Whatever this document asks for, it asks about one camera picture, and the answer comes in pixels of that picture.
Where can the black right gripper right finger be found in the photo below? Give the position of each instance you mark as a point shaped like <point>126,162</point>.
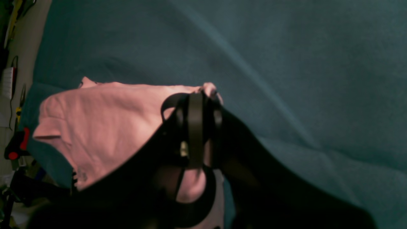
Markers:
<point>266,194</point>

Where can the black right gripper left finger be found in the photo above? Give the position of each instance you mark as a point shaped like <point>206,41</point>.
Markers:
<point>161,187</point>

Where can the pink T-shirt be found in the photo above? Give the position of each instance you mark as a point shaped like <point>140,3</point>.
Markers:
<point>98,127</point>

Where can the teal table cloth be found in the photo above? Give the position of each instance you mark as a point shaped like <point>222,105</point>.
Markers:
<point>321,83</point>

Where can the orange black clamp upper right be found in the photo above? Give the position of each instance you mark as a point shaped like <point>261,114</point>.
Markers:
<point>17,147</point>

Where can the black pliers right edge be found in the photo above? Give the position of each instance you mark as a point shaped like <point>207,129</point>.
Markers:
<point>19,108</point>

